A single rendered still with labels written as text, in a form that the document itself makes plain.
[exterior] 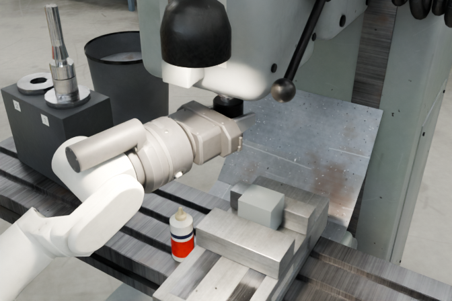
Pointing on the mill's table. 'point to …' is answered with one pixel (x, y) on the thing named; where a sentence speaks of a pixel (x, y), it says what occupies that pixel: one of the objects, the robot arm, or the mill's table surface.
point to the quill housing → (239, 23)
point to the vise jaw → (245, 242)
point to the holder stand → (51, 119)
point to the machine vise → (202, 291)
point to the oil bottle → (181, 234)
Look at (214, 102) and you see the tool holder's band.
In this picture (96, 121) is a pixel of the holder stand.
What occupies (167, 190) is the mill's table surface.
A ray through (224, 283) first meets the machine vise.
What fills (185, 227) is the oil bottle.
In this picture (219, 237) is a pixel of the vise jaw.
